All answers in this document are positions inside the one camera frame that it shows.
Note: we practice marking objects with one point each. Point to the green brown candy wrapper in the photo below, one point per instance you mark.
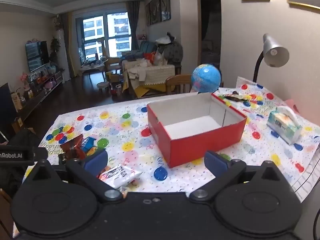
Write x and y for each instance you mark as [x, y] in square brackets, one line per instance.
[233, 98]

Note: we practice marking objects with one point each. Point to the television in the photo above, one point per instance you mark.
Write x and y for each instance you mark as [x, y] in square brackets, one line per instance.
[37, 55]

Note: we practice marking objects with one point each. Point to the potted plant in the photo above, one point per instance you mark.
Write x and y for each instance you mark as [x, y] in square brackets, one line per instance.
[55, 46]

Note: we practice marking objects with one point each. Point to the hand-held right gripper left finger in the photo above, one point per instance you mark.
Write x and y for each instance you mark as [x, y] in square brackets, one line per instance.
[96, 162]

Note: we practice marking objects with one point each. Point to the sofa with clothes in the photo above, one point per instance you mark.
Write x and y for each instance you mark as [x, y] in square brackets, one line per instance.
[155, 73]

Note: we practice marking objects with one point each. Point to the yellow curtain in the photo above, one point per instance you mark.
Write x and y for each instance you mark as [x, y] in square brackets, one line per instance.
[68, 42]

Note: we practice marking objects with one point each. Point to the white standing air conditioner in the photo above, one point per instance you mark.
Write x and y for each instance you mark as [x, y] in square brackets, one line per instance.
[62, 55]

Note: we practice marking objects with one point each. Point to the grey curtain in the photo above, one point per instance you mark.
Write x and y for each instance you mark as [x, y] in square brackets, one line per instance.
[132, 25]

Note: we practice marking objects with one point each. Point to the red cardboard box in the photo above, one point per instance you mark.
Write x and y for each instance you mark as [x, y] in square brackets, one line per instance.
[200, 147]

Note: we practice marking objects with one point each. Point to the silver snack packet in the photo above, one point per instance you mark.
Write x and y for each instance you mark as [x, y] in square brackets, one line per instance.
[120, 176]

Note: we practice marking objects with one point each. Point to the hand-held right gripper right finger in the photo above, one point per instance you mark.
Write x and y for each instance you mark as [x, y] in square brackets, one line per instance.
[215, 163]

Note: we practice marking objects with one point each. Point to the small brown cardboard box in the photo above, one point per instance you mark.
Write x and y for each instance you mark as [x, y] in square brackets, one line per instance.
[18, 122]

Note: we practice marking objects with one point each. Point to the black appliance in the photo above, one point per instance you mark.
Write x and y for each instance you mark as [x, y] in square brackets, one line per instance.
[6, 107]

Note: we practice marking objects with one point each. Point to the coffee table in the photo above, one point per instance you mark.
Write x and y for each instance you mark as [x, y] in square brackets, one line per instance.
[92, 66]

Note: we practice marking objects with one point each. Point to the tissue pack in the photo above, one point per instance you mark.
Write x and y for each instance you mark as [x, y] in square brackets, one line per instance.
[282, 125]

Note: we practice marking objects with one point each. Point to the grey desk lamp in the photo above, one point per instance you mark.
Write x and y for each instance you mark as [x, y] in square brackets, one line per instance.
[273, 50]

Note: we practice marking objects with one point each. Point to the white stool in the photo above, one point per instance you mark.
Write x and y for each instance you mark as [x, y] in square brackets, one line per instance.
[103, 84]

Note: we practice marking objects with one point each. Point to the red chips packet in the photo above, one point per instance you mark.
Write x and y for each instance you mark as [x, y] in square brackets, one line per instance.
[72, 146]

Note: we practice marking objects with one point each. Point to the dark television cabinet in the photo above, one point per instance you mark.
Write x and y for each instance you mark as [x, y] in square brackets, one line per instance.
[37, 100]

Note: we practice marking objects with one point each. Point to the dark framed wall picture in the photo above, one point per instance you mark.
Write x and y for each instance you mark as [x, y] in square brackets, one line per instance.
[155, 8]
[147, 13]
[165, 3]

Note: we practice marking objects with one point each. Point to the blue globe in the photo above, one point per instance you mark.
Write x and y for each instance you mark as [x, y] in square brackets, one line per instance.
[206, 77]

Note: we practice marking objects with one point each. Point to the yellow armchair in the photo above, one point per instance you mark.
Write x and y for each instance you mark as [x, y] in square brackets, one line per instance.
[112, 61]

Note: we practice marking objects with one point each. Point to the brown paper bag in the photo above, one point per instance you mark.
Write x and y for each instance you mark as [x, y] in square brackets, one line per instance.
[16, 102]

